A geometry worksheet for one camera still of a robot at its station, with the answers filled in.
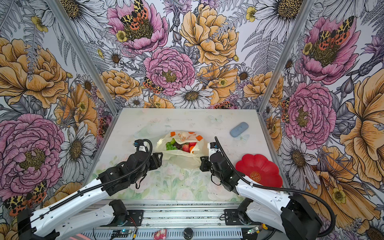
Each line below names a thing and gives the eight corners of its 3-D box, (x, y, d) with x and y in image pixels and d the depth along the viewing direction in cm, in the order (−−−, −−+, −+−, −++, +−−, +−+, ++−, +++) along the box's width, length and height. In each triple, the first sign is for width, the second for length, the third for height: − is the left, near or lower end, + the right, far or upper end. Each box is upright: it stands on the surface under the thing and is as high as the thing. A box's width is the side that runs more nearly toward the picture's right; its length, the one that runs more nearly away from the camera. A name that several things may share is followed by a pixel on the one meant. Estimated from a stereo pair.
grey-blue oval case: (234, 138, 107) (235, 136, 105) (227, 133, 110) (228, 131, 109) (249, 126, 114) (250, 124, 113) (242, 122, 117) (243, 120, 116)
